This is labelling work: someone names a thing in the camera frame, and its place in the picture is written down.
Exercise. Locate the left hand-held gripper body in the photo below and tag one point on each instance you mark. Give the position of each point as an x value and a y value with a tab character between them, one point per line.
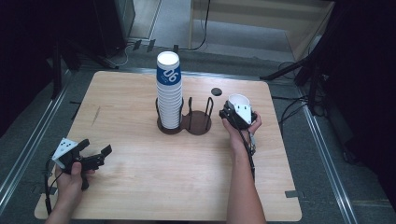
90	162

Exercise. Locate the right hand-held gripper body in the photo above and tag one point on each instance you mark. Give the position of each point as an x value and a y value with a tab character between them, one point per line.
243	116

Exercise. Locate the dark brown cup holder rack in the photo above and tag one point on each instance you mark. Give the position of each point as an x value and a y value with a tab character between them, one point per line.
196	123

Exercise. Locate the stack of paper cups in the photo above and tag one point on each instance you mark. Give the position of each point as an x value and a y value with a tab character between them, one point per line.
169	105

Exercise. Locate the person's right hand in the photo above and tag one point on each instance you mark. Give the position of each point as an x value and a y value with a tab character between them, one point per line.
238	138

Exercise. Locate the person's left hand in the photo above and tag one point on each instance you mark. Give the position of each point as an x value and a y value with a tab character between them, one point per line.
68	186

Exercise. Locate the black round table grommet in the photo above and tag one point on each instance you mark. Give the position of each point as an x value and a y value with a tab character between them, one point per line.
216	91

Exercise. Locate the black stand with legs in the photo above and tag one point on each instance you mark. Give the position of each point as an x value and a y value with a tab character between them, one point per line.
57	68
313	77

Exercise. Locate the dark tape piece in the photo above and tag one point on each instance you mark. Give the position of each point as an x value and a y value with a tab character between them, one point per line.
292	194

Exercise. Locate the black cabinet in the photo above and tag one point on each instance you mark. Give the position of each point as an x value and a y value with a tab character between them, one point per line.
113	25

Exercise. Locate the metal floor rail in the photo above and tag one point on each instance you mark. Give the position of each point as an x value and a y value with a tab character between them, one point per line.
330	168
34	140

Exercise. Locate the light wooden frame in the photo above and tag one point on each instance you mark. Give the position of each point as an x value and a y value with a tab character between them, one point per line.
264	18

